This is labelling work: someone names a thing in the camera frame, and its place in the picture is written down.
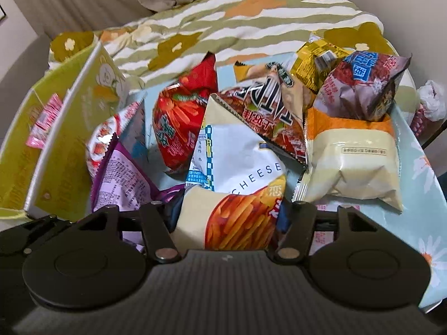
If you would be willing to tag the striped flower blanket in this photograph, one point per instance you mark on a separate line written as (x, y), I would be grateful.
(216, 28)

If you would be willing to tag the red snack bag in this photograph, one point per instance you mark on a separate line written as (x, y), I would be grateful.
(181, 125)

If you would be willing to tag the cream snack bag orange top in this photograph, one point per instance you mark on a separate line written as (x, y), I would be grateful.
(352, 160)

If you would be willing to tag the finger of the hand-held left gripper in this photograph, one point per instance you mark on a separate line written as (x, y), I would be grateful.
(38, 237)

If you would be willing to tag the red-brown snack bag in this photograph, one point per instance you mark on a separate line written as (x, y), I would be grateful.
(265, 118)

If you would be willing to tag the green cardboard box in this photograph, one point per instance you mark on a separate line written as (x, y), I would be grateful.
(63, 153)

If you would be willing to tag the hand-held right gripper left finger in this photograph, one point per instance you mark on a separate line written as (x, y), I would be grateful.
(157, 226)

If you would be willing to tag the purple Oishi snack bag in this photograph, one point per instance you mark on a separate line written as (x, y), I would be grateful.
(356, 87)

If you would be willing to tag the grey headboard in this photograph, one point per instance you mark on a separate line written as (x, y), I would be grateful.
(24, 66)

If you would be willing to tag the white plastic bag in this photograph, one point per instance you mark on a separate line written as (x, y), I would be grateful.
(431, 101)

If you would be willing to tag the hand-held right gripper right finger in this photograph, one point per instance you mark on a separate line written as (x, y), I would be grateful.
(300, 223)

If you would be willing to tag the white strawberry snack bag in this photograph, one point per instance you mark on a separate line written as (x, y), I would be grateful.
(104, 136)

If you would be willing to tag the gold snack bag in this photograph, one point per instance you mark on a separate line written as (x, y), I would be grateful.
(310, 62)

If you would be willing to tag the white fries snack bag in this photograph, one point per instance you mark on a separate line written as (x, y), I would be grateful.
(241, 178)

